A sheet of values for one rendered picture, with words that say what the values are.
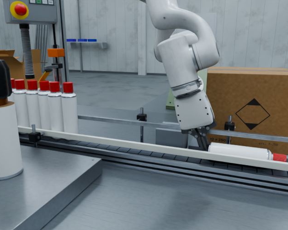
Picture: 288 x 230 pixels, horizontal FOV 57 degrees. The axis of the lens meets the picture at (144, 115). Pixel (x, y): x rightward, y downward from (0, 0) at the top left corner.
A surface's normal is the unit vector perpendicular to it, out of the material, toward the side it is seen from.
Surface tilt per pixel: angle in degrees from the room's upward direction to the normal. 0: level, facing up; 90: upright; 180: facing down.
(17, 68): 90
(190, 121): 96
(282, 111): 90
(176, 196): 0
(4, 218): 0
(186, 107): 91
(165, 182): 0
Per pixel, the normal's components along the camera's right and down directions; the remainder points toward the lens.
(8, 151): 0.77, 0.17
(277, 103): -0.24, 0.25
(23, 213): 0.00, -0.96
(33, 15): 0.57, 0.22
